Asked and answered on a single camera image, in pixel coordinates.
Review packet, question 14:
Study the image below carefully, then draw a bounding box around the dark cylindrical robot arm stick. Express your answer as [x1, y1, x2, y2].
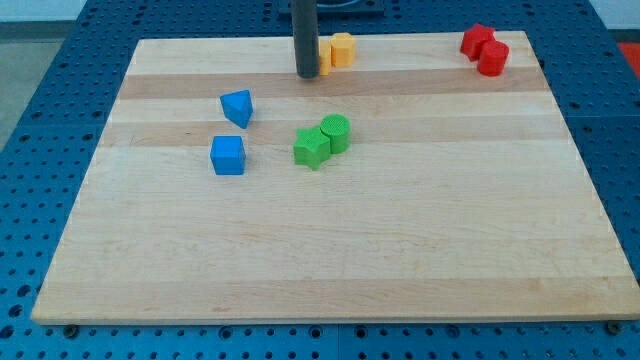
[291, 0, 320, 80]

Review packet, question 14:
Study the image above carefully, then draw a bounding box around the blue triangle block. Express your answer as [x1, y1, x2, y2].
[220, 89, 253, 129]

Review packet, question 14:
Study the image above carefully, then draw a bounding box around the green star block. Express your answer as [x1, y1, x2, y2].
[293, 126, 331, 170]

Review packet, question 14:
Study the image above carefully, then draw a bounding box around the green cylinder block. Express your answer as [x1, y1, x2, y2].
[320, 114, 351, 154]

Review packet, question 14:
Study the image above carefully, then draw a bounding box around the wooden board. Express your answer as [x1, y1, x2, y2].
[31, 31, 639, 325]

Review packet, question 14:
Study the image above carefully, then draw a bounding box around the blue cube block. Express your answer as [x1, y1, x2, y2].
[210, 135, 246, 175]

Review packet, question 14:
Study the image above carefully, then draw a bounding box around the yellow hexagon block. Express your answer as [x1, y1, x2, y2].
[330, 33, 356, 68]

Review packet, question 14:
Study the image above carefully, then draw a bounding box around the yellow block behind stick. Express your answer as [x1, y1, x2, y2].
[319, 41, 332, 76]

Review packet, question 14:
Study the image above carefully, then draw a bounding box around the red star block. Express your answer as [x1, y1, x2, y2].
[460, 23, 495, 62]

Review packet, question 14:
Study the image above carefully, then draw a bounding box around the red cylinder block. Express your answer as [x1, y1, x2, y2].
[477, 40, 510, 77]

